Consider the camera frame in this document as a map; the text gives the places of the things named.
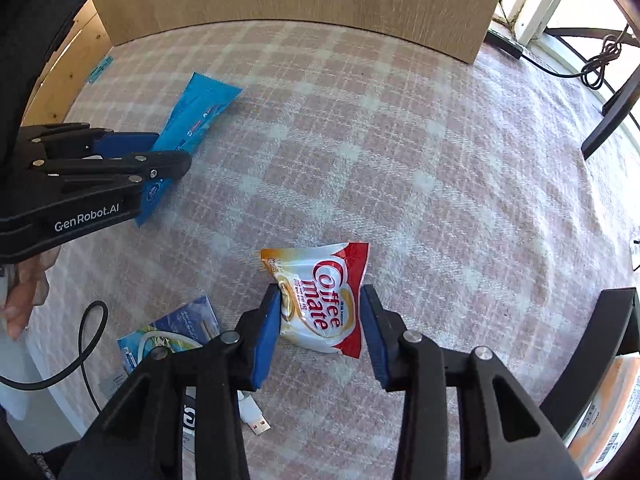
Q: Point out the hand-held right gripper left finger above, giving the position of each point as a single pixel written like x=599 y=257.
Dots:
x=267 y=335

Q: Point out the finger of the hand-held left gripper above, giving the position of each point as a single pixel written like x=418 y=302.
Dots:
x=165 y=165
x=125 y=142

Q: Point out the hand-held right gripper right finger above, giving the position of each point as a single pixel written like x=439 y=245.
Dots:
x=372 y=340

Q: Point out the white and red creamer sachet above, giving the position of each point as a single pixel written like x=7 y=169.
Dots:
x=325 y=300

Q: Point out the blue snack packet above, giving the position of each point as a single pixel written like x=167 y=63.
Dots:
x=200 y=110

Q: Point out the person's left hand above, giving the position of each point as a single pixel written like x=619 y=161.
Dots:
x=22 y=295

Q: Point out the small blue label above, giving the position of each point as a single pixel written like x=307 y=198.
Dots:
x=100 y=70

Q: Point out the light blue printed packet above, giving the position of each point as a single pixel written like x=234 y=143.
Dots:
x=185 y=322

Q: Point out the wooden side shelf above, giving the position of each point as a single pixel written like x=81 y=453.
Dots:
x=75 y=55

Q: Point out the black and white packet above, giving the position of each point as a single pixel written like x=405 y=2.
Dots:
x=189 y=417

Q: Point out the white cloth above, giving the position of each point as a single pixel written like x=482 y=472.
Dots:
x=15 y=375

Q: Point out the pink checked tablecloth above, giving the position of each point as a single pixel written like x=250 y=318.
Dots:
x=400 y=160

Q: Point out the orange and white cardboard box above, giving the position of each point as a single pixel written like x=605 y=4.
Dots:
x=607 y=415

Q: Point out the black power adapter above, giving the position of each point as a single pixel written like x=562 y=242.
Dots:
x=505 y=42

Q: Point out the black chair frame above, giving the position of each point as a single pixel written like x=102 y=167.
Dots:
x=605 y=340

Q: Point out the white window frame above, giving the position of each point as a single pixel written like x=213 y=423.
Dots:
x=535 y=0

